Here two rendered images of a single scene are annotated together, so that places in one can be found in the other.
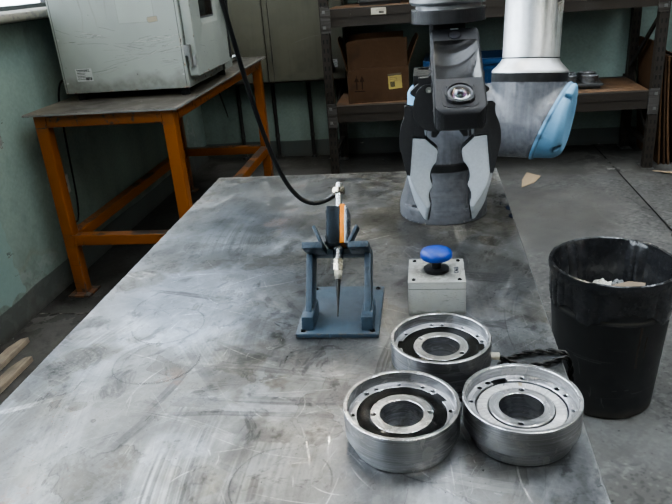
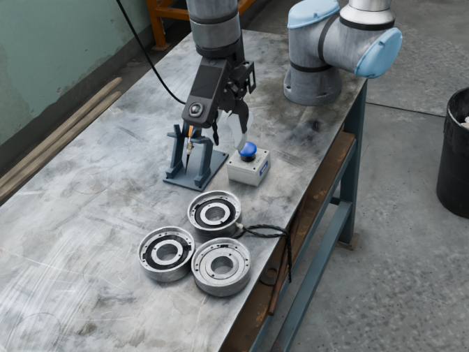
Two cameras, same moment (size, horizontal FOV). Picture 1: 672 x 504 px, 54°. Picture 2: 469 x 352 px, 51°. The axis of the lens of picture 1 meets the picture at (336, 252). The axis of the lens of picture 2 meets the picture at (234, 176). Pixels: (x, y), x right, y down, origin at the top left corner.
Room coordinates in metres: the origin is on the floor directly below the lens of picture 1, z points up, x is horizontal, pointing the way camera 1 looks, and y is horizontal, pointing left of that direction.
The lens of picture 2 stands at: (0.02, -0.41, 1.53)
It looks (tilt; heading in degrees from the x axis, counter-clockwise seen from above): 43 degrees down; 23
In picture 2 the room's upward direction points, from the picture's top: 8 degrees counter-clockwise
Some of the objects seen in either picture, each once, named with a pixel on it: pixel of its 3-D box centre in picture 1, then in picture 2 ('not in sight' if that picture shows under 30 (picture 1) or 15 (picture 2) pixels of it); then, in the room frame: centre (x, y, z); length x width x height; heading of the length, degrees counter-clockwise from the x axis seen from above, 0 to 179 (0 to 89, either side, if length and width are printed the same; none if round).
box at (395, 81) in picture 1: (379, 66); not in sight; (4.21, -0.36, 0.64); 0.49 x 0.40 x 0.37; 86
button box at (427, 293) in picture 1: (436, 282); (250, 163); (0.76, -0.13, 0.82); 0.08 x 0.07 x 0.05; 171
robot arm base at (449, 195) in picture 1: (442, 183); (313, 72); (1.10, -0.19, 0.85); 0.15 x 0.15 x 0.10
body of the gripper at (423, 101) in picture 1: (448, 70); (223, 70); (0.69, -0.13, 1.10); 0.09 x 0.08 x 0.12; 171
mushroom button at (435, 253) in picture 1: (436, 266); (248, 155); (0.76, -0.12, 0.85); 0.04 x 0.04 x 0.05
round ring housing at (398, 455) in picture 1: (401, 420); (167, 255); (0.50, -0.05, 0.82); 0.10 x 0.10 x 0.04
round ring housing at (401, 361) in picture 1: (440, 352); (215, 216); (0.60, -0.10, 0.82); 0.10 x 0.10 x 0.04
